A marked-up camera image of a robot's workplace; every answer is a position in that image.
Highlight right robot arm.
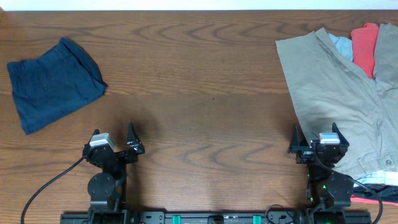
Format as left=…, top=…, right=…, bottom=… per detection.
left=289, top=123, right=353, bottom=223

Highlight folded navy blue shorts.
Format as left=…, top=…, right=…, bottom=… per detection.
left=7, top=37, right=108, bottom=135

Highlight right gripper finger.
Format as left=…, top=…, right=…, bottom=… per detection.
left=290, top=124, right=300, bottom=149
left=332, top=123, right=348, bottom=146

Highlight black patterned sports shirt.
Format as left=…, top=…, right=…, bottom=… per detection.
left=353, top=184, right=398, bottom=203

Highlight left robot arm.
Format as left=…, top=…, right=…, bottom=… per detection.
left=83, top=123, right=145, bottom=224

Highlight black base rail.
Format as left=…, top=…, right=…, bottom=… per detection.
left=60, top=210, right=372, bottom=224

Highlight red t-shirt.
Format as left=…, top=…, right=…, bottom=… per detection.
left=351, top=22, right=379, bottom=79

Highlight khaki beige shorts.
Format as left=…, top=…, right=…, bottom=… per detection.
left=276, top=24, right=397, bottom=185

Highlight light blue grey garment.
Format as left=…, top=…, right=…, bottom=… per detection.
left=328, top=33, right=353, bottom=62

